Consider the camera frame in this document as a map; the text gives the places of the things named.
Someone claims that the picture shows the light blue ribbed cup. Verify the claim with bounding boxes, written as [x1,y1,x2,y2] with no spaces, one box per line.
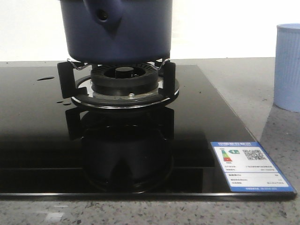
[274,23,300,112]

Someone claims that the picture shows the black pot support grate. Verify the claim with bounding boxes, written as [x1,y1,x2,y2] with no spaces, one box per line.
[57,59,179,110]

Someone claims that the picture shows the dark blue cooking pot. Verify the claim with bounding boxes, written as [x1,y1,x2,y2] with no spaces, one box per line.
[60,0,173,64]

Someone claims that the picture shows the black gas burner head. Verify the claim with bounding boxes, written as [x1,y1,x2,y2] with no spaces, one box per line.
[91,63,158,96]

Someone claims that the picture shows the black glass gas cooktop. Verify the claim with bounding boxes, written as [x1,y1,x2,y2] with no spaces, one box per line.
[0,65,297,201]

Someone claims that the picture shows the blue white energy label sticker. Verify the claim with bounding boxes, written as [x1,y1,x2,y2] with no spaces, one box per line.
[211,142,295,192]

